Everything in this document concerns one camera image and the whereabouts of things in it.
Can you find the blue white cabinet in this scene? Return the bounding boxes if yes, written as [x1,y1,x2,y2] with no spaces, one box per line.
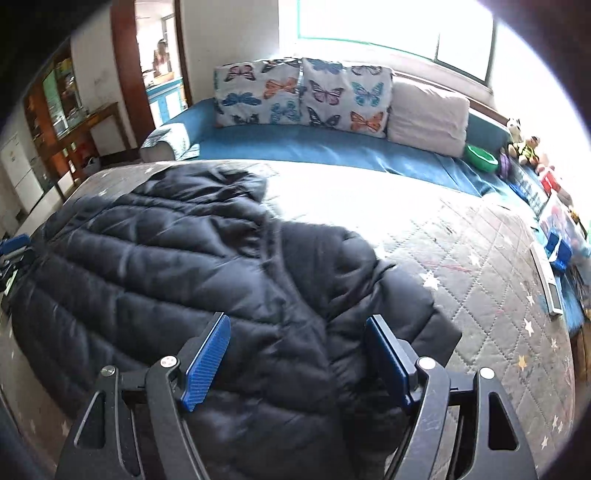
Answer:
[146,78,187,127]

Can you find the folded light blue blanket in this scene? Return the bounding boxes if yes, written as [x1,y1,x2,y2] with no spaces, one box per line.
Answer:
[139,123,200,163]

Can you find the white flat ruler strip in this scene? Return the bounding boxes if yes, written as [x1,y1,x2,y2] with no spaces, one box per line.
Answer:
[530,240,563,317]

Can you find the purple plush toy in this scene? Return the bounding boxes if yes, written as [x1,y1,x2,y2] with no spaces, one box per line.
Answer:
[497,150,511,181]

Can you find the butterfly print pillow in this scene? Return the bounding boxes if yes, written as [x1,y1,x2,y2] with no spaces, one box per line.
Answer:
[213,58,301,127]
[301,58,394,138]

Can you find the plush bear yellow vest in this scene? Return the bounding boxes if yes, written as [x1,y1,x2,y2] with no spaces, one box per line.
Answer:
[518,136,540,170]

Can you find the brown wooden door frame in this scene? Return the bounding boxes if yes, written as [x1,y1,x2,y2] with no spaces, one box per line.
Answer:
[110,1,193,147]

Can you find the husky plush toy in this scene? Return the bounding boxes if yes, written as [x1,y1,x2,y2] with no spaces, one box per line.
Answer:
[506,118,523,159]

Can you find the clear plastic storage box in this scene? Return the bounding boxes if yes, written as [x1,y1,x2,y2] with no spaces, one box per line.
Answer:
[539,192,590,260]

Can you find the right butterfly print pillow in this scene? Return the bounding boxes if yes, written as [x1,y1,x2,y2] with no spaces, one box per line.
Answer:
[301,58,394,138]

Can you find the grey quilted star mattress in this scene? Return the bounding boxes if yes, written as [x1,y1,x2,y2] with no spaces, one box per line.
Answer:
[0,158,578,476]

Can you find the left butterfly print pillow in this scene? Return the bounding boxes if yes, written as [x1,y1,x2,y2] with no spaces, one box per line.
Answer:
[213,58,301,127]

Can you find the black puffer down jacket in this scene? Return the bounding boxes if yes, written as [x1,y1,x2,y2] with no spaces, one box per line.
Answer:
[8,163,463,480]

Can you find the white plain pillow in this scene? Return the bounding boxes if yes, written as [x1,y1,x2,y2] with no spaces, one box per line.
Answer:
[387,77,470,158]

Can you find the wooden display cabinet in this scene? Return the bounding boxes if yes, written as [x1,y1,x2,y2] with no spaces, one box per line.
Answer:
[23,40,82,181]

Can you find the white refrigerator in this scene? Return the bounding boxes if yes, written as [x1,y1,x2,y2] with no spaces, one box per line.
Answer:
[1,135,44,214]

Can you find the dark wooden desk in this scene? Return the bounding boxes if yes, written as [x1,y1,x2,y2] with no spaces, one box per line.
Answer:
[37,102,131,199]

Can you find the red toy box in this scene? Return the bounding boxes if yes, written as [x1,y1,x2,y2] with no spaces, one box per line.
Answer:
[538,165,561,196]

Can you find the green plastic basin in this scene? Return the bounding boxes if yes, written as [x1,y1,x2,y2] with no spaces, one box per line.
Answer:
[464,144,499,173]

